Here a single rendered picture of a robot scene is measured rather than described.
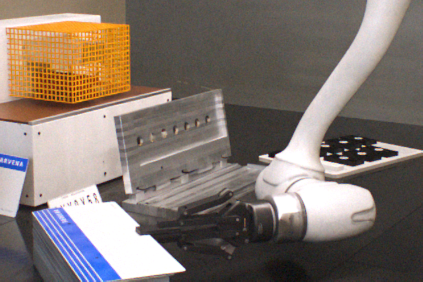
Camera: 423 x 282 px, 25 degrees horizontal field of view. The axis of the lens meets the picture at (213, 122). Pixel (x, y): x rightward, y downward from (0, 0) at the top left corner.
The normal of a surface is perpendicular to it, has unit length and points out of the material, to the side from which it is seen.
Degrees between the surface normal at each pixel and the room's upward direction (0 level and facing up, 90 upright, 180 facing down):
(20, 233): 0
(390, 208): 0
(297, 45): 90
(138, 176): 80
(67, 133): 90
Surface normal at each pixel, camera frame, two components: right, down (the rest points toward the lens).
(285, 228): 0.36, 0.18
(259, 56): -0.50, 0.16
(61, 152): 0.86, 0.11
